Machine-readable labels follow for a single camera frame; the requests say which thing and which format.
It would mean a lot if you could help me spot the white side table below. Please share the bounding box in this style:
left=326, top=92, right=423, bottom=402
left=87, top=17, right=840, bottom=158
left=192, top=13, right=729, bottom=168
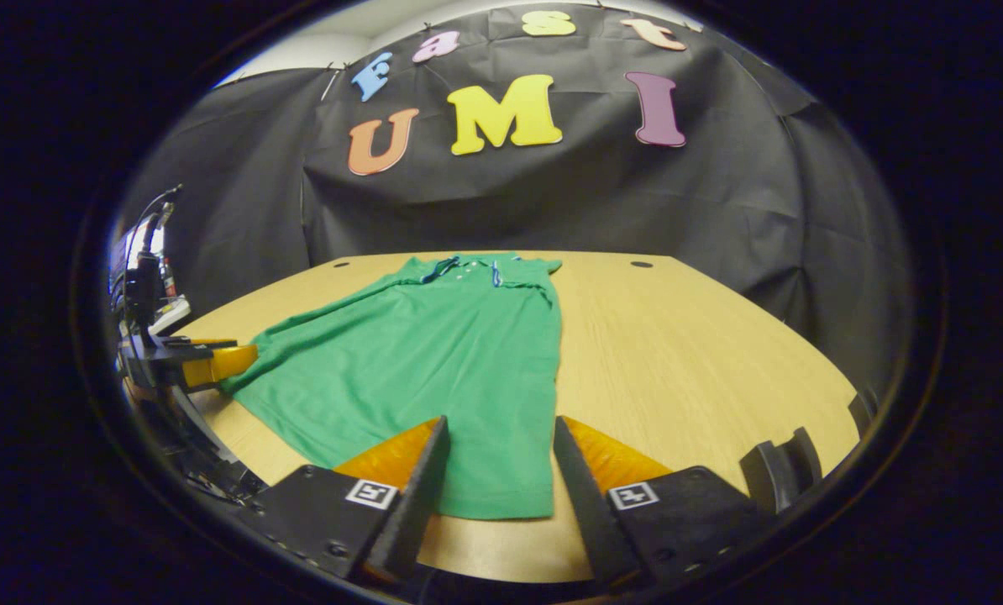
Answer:
left=147, top=294, right=193, bottom=335

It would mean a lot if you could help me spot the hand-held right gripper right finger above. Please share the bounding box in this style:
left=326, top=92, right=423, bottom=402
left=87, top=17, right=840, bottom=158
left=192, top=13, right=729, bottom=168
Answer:
left=552, top=415, right=780, bottom=593

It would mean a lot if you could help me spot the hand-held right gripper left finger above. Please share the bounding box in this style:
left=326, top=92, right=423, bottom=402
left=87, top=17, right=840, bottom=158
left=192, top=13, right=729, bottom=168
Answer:
left=237, top=415, right=450, bottom=589

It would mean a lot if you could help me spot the black curved object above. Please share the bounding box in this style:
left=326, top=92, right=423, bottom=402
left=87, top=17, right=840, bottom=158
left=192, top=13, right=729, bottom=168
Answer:
left=738, top=427, right=823, bottom=515

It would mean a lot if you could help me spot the green T-shirt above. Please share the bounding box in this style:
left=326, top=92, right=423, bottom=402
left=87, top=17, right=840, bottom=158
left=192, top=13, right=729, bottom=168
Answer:
left=220, top=252, right=564, bottom=520

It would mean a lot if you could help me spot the black backdrop cloth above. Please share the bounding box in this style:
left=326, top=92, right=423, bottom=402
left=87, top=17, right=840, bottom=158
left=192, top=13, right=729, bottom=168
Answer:
left=119, top=4, right=914, bottom=396

